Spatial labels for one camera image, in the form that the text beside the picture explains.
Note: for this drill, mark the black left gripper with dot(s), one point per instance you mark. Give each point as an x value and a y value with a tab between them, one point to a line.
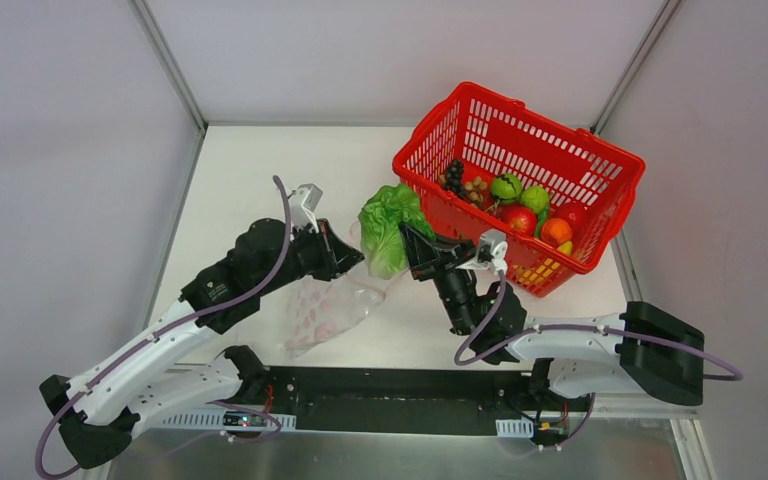
325	248

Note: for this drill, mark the clear zip top bag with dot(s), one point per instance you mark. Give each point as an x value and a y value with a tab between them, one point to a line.
320	311

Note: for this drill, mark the light green round fruit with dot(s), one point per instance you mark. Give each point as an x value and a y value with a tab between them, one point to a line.
535	198

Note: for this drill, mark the red plastic basket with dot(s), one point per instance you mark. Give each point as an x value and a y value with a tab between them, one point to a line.
492	134

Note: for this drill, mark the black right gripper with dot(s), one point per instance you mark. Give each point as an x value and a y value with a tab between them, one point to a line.
437	263

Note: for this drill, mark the dark grape bunch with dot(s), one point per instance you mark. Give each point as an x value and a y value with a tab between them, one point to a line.
452	178

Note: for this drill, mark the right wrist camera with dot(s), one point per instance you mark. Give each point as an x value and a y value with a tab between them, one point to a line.
490	254

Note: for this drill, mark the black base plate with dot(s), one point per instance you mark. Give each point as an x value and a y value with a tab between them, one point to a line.
435	402

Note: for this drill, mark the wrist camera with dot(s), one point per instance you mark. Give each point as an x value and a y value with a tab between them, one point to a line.
302	204
490	254

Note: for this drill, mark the green mangosteen fruit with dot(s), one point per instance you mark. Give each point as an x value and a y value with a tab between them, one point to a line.
505	189

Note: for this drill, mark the red apple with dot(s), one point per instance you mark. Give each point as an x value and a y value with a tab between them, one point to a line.
574	213
519	219

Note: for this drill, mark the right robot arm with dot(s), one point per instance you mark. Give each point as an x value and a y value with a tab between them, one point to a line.
639	350

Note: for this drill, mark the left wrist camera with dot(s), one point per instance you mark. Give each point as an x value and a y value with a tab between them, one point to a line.
302	204

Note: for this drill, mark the yellow fruit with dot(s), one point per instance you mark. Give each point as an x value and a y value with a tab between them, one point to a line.
566	248

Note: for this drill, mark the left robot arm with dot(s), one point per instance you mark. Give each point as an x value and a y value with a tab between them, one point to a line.
100	412

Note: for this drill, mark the orange fruit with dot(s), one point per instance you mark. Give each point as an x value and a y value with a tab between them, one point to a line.
555	232

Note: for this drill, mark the green lettuce leaf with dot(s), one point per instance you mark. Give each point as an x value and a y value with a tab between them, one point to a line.
382	243

